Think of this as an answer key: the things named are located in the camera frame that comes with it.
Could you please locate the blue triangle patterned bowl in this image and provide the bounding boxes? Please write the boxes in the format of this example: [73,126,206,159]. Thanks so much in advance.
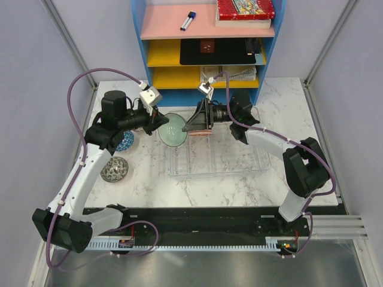
[116,131,135,152]

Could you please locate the orange floral patterned bowl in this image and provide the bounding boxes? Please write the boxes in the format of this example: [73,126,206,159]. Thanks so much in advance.
[189,130,212,136]

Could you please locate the blue and yellow shelf unit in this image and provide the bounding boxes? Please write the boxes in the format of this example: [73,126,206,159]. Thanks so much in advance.
[131,1,287,106]

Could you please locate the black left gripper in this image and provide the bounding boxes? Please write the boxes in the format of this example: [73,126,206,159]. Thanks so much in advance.
[118,103,169,136]

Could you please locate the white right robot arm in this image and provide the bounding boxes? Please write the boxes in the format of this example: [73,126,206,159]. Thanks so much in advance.
[182,90,334,236]

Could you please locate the aluminium frame post left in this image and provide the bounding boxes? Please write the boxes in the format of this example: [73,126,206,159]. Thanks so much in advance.
[41,0,89,72]

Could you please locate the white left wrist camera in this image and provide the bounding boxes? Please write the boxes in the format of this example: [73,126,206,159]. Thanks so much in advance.
[139,87,163,115]

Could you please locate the blue capped marker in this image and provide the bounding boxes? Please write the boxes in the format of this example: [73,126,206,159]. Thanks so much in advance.
[180,11,196,31]

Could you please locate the black device on shelf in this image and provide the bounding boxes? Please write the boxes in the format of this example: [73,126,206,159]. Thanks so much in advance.
[245,38,262,56]

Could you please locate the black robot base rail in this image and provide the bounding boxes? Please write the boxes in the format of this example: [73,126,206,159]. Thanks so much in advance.
[82,204,349,259]

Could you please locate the grey mosaic patterned bowl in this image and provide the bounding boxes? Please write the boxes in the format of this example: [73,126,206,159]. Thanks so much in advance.
[100,157,129,183]

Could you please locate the white thick book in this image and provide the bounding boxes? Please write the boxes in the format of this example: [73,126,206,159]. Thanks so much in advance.
[215,13,272,29]

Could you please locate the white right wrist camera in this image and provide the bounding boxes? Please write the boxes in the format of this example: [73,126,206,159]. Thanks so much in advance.
[197,82,214,101]

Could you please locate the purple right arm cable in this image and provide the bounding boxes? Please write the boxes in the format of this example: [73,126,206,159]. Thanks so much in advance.
[209,71,338,259]

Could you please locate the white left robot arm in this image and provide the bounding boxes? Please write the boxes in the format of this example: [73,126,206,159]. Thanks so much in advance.
[32,87,169,253]

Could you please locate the light blue cable duct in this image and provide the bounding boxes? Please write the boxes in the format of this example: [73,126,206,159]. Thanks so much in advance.
[86,237,281,252]

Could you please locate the white wire dish rack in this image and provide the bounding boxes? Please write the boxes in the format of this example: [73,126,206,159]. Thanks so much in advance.
[166,123,271,179]

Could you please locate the pale green bowl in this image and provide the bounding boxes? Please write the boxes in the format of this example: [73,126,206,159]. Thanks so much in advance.
[157,113,187,147]

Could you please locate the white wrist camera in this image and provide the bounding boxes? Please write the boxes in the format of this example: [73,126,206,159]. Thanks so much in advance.
[197,82,214,101]
[139,87,163,115]

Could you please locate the aluminium frame post right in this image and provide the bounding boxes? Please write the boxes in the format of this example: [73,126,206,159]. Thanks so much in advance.
[303,0,360,88]

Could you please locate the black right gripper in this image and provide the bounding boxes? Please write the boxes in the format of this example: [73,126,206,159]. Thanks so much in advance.
[181,99,237,133]

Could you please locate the folded newspaper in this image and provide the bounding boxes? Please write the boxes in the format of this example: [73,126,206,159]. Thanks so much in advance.
[200,66,257,82]

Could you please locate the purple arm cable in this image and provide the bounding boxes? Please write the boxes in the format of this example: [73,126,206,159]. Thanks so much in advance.
[209,71,338,259]
[46,68,159,272]

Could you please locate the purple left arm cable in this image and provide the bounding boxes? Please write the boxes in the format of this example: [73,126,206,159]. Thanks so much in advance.
[46,68,159,272]

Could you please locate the aluminium frame post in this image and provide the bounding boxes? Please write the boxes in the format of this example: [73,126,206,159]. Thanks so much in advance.
[303,0,360,88]
[41,0,89,72]

